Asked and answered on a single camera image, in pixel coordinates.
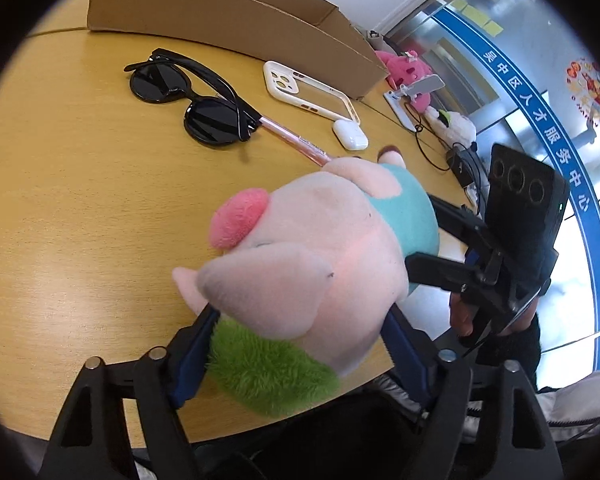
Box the cardboard box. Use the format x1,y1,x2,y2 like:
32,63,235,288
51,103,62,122
86,0,388,102

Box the pink bear plush toy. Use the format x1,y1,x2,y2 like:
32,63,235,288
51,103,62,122
374,49,436,113

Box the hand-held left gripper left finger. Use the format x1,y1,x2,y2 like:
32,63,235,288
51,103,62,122
45,305,221,480

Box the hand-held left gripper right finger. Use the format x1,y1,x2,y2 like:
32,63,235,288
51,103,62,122
380,307,568,480

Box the blue window banner strip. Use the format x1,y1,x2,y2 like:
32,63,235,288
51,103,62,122
432,2,600,376

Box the white phone stand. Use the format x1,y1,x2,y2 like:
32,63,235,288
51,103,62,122
384,74,446,133

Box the white earbuds case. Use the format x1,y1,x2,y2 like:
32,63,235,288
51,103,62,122
331,119,369,151

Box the person's right hand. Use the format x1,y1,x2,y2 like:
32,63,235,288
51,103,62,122
449,291,478,337

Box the white clear phone case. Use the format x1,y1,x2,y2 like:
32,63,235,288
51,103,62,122
263,60,362,125

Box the pink pig plush toy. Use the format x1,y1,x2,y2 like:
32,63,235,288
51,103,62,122
172,145,441,418

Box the black cable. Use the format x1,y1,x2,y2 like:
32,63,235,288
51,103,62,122
404,102,481,172

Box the white jacket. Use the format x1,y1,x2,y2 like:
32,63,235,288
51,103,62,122
532,367,600,456

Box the pink pen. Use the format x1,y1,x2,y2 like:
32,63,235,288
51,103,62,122
259,114,334,167

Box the black charger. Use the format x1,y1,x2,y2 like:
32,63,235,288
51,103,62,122
446,149,477,189

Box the person's right forearm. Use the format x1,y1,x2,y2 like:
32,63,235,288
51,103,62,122
475,310,543,393

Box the black sunglasses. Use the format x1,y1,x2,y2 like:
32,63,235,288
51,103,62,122
124,48,263,148

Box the white panda plush toy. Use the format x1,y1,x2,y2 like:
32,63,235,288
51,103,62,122
425,106,478,148

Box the red window sticker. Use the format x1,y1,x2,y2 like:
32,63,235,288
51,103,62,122
565,57,600,136

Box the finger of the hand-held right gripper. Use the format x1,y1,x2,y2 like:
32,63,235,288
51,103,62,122
426,194,496,261
405,252,486,293

